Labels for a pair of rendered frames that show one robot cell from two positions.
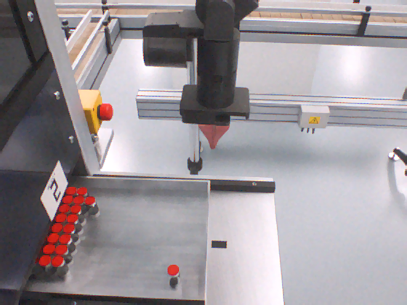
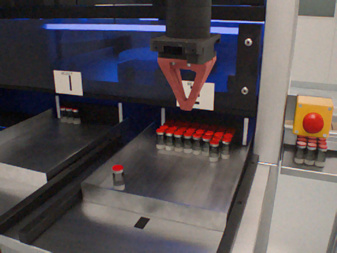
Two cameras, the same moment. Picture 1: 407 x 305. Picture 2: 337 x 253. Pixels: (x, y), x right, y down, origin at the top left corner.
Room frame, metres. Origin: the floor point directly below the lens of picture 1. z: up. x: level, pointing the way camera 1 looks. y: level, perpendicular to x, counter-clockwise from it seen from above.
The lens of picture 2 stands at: (0.56, -0.43, 1.22)
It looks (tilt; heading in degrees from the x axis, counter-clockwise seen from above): 21 degrees down; 108
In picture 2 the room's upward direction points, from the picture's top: straight up
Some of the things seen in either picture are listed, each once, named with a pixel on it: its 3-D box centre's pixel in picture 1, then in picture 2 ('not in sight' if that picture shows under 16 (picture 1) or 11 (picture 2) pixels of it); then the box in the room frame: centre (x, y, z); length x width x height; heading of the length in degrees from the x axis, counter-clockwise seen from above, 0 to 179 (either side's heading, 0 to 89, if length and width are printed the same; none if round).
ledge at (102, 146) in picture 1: (81, 147); (310, 161); (0.67, 0.31, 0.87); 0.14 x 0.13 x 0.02; 87
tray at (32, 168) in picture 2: not in sight; (50, 139); (0.06, 0.19, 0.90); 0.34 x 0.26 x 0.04; 87
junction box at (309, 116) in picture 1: (313, 117); not in sight; (1.25, -0.47, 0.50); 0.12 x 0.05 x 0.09; 87
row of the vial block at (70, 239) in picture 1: (73, 229); (192, 143); (0.40, 0.25, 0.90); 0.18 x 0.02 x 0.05; 178
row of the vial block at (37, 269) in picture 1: (51, 229); (197, 136); (0.40, 0.30, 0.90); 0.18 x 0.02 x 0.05; 178
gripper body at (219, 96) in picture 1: (216, 87); (188, 21); (0.45, -0.02, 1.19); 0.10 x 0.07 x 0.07; 87
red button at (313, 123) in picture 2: (104, 112); (313, 122); (0.65, 0.23, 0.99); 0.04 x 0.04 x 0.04; 87
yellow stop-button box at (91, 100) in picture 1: (84, 111); (312, 115); (0.65, 0.27, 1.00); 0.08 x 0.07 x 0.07; 87
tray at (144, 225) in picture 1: (118, 234); (180, 162); (0.39, 0.17, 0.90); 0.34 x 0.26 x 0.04; 88
